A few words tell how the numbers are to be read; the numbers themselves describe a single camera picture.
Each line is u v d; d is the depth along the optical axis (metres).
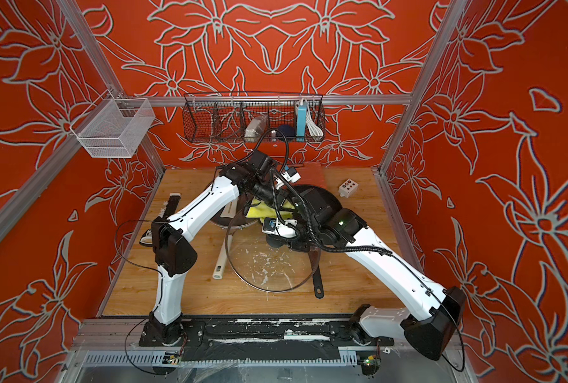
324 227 0.50
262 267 0.87
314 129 0.91
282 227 0.58
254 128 0.92
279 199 0.68
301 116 0.86
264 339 0.73
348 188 1.08
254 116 0.96
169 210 1.04
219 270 0.74
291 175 0.72
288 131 0.90
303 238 0.58
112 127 0.90
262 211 0.73
